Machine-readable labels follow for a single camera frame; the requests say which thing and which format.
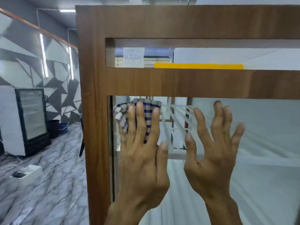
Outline person's right hand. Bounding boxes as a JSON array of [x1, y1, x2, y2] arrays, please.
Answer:
[[184, 100, 245, 202]]

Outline person's left hand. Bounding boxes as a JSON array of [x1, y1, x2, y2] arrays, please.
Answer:
[[112, 101, 170, 209]]

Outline blue white checkered cloth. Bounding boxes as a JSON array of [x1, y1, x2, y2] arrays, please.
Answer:
[[113, 98, 162, 144]]

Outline wooden glass display cabinet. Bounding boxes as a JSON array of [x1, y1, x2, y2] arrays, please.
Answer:
[[75, 4, 300, 225]]

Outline black glass door fridge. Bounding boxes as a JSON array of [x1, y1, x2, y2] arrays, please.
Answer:
[[0, 86, 52, 157]]

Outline black metal leg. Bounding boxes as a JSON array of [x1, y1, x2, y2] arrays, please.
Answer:
[[79, 113, 85, 157]]

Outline blue bucket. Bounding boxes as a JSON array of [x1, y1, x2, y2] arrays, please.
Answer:
[[58, 122, 69, 135]]

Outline black bin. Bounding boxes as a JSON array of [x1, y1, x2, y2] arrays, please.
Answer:
[[48, 119, 60, 138]]

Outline yellow plastic tray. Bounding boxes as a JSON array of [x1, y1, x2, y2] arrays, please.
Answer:
[[154, 63, 244, 70]]

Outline white box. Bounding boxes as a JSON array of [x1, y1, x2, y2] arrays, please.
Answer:
[[10, 164, 43, 185]]

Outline clear plastic bottle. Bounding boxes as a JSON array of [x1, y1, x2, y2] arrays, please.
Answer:
[[123, 47, 144, 68]]

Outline orange handrail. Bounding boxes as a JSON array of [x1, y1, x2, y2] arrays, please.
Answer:
[[0, 7, 78, 50]]

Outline tangled white floor cables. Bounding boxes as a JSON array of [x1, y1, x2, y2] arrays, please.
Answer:
[[0, 147, 85, 223]]

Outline vertical wall light strip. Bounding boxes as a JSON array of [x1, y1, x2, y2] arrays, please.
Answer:
[[68, 46, 74, 80], [39, 33, 49, 78]]

